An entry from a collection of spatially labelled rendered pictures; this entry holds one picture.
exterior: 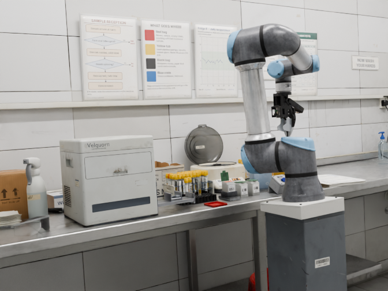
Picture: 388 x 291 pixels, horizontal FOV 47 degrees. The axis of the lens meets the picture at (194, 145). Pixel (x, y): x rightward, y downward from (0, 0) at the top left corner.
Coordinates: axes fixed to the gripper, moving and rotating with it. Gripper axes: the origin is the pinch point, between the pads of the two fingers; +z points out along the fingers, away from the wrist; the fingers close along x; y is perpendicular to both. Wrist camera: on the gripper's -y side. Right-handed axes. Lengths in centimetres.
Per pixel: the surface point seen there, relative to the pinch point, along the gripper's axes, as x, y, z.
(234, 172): -18.2, 19.7, 17.4
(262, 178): -3.0, 14.5, 19.6
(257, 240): 10, 29, 43
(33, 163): -11, 114, 3
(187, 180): 1, 56, 15
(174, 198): 8, 67, 21
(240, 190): 2.9, 31.9, 22.2
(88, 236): 14, 103, 28
